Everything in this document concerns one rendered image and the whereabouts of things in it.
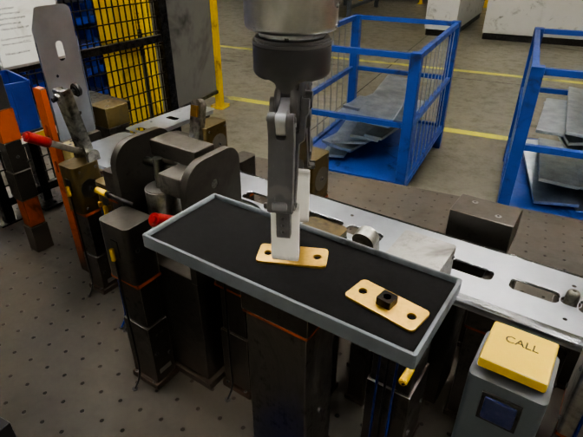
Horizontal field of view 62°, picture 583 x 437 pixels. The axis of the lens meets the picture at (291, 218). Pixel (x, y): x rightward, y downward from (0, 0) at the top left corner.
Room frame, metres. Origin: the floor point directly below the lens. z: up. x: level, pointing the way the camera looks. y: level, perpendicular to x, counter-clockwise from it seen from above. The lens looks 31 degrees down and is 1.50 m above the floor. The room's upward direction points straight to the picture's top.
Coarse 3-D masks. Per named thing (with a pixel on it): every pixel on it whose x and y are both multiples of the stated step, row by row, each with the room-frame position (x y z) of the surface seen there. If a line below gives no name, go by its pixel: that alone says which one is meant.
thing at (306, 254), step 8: (264, 248) 0.49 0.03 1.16; (304, 248) 0.49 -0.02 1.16; (312, 248) 0.49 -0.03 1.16; (320, 248) 0.49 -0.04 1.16; (264, 256) 0.48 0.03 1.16; (304, 256) 0.48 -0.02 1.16; (312, 256) 0.48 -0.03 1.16; (320, 256) 0.48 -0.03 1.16; (280, 264) 0.46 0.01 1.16; (288, 264) 0.46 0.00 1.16; (296, 264) 0.46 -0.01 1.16; (304, 264) 0.46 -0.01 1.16; (312, 264) 0.46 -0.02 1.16; (320, 264) 0.46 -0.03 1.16
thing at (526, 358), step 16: (496, 336) 0.35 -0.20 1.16; (512, 336) 0.34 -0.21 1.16; (528, 336) 0.35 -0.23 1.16; (496, 352) 0.32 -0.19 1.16; (512, 352) 0.32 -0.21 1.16; (528, 352) 0.32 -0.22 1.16; (544, 352) 0.32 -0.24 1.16; (496, 368) 0.31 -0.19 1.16; (512, 368) 0.31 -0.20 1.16; (528, 368) 0.31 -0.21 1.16; (544, 368) 0.31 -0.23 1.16; (528, 384) 0.29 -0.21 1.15; (544, 384) 0.29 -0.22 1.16
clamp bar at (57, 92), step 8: (56, 88) 1.01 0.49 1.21; (72, 88) 1.03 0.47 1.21; (80, 88) 1.03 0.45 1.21; (56, 96) 0.99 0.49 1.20; (64, 96) 0.99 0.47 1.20; (72, 96) 1.00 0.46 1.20; (64, 104) 0.99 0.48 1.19; (72, 104) 1.00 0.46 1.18; (64, 112) 1.00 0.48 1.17; (72, 112) 1.00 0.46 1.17; (64, 120) 1.01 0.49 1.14; (72, 120) 1.00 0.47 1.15; (80, 120) 1.01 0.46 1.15; (72, 128) 1.01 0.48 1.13; (80, 128) 1.01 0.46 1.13; (72, 136) 1.02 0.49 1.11; (80, 136) 1.00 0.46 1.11; (80, 144) 1.01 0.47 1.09; (88, 144) 1.02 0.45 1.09
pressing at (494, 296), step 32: (256, 192) 0.95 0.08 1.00; (352, 224) 0.82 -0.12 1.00; (384, 224) 0.82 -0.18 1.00; (480, 256) 0.71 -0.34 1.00; (512, 256) 0.71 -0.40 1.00; (480, 288) 0.62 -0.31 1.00; (544, 288) 0.62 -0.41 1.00; (576, 288) 0.62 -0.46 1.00; (512, 320) 0.54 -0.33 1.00; (544, 320) 0.54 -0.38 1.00; (576, 320) 0.54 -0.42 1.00
